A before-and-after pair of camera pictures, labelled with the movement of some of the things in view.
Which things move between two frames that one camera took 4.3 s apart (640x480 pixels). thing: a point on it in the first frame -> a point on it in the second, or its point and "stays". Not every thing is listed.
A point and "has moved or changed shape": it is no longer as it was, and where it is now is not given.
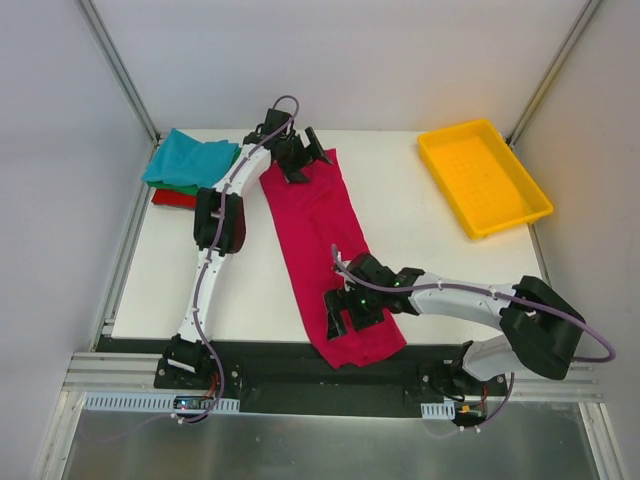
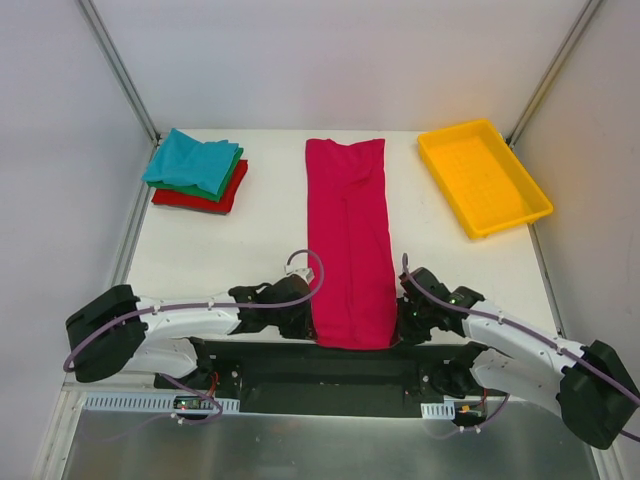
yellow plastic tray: [480, 180] stays
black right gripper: [348, 310] -> [407, 326]
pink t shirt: [317, 220] has moved or changed shape
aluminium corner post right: [554, 70] stays
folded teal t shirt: [187, 161] stays
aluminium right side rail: [547, 279] stays
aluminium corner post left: [93, 21] stays
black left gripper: [298, 156] -> [304, 323]
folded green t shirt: [190, 190] stays
